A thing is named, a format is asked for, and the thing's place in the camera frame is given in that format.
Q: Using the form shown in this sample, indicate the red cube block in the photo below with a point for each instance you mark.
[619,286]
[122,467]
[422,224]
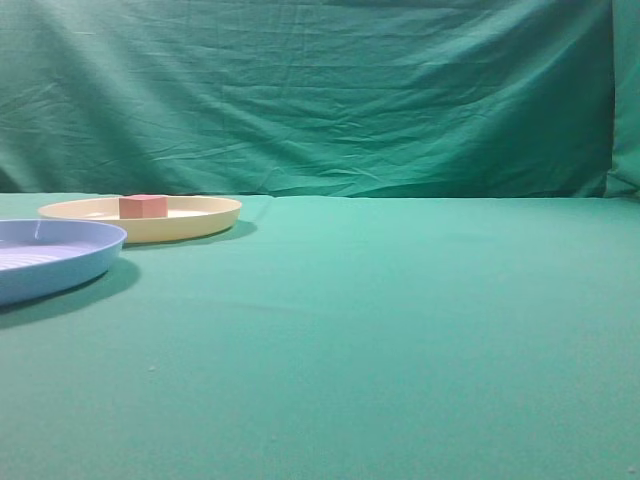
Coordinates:
[142,206]

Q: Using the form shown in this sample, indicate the yellow plastic plate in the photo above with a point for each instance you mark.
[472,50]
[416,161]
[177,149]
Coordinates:
[187,217]

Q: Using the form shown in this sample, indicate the blue plastic plate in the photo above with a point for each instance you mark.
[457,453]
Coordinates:
[41,257]

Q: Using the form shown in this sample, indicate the green table cloth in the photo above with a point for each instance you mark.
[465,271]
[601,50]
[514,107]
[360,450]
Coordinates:
[329,338]

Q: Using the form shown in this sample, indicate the green backdrop cloth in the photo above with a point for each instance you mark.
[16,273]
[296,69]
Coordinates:
[386,99]

